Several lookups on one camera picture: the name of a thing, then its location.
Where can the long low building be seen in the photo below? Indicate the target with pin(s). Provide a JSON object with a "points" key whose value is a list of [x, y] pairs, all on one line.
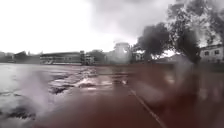
{"points": [[60, 58]]}

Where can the row of trees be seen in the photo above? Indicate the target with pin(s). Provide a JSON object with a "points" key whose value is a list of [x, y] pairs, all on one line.
{"points": [[20, 57]]}

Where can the large dark tree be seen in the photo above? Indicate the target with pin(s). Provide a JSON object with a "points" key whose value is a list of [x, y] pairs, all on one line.
{"points": [[154, 40], [186, 36]]}

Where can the pale blurred building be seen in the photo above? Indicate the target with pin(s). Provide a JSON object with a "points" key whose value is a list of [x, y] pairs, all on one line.
{"points": [[121, 53]]}

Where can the white building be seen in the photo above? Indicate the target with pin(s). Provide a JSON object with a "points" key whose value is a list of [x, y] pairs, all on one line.
{"points": [[212, 52]]}

